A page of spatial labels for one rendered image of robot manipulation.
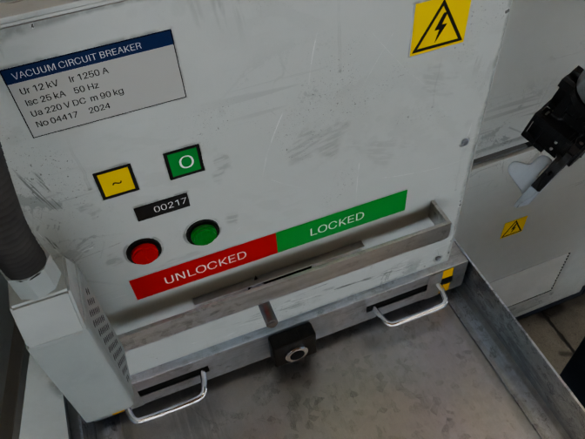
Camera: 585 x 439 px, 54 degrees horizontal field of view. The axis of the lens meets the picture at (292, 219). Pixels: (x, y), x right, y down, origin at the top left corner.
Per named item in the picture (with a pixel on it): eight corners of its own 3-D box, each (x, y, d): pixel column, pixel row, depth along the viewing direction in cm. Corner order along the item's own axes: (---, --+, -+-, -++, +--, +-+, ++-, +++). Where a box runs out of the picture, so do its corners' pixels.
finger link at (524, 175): (492, 185, 90) (534, 140, 85) (521, 212, 88) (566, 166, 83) (486, 189, 87) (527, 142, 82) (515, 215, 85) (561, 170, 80)
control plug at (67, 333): (137, 407, 55) (76, 307, 42) (86, 426, 54) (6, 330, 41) (123, 340, 60) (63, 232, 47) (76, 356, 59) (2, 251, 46)
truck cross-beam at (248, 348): (461, 285, 84) (469, 260, 80) (95, 422, 73) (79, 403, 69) (444, 260, 87) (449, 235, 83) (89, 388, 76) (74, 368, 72)
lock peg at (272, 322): (282, 327, 65) (280, 308, 62) (264, 333, 65) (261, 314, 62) (264, 285, 69) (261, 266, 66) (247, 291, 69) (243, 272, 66)
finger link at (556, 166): (534, 180, 86) (578, 136, 81) (544, 188, 85) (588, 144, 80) (526, 185, 82) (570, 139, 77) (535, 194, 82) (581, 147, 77)
